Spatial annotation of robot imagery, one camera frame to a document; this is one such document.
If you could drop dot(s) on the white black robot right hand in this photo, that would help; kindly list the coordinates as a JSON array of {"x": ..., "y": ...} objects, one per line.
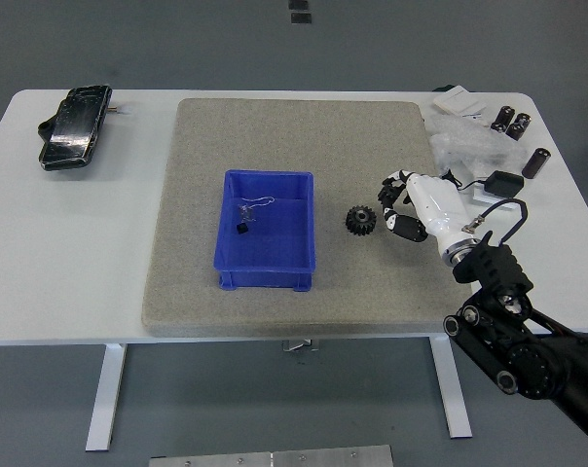
[{"x": 435, "y": 204}]

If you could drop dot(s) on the black bevel gear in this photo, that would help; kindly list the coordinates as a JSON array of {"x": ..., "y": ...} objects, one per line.
[{"x": 360, "y": 222}]

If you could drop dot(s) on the small black nut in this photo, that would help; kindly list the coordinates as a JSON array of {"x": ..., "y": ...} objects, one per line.
[{"x": 242, "y": 228}]

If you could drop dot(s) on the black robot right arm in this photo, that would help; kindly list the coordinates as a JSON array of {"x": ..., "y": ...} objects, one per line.
[{"x": 493, "y": 272}]

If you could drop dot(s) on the white foam pad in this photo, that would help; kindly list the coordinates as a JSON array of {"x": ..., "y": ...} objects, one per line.
[{"x": 484, "y": 199}]

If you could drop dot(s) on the dark cylindrical capacitor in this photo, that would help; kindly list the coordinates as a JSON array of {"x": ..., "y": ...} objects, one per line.
[
  {"x": 522, "y": 120},
  {"x": 536, "y": 163},
  {"x": 502, "y": 118},
  {"x": 515, "y": 131}
]

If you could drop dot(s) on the blue plastic box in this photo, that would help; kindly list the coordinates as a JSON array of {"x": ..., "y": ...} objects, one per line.
[{"x": 269, "y": 243}]

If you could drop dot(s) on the metal under-table bracket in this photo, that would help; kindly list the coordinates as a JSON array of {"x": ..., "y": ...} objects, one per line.
[{"x": 301, "y": 345}]

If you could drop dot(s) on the clear bubble wrap bag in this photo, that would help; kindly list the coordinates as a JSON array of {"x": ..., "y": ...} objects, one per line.
[{"x": 464, "y": 141}]

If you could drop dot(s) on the black flat wrapped device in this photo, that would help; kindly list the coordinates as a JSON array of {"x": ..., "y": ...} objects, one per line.
[{"x": 72, "y": 131}]

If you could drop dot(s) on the black floor plate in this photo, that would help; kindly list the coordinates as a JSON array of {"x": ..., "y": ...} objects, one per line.
[
  {"x": 301, "y": 18},
  {"x": 299, "y": 4}
]

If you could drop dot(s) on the white table leg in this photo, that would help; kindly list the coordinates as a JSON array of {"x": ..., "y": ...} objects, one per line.
[
  {"x": 104, "y": 399},
  {"x": 452, "y": 399}
]

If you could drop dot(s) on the black power adapter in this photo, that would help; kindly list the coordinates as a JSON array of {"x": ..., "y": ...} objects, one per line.
[{"x": 504, "y": 184}]

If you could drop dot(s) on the white flat box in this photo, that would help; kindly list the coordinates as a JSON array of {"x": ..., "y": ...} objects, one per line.
[{"x": 457, "y": 101}]

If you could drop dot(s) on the grey-brown felt mat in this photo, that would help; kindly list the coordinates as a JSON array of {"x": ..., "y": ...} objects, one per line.
[{"x": 284, "y": 131}]

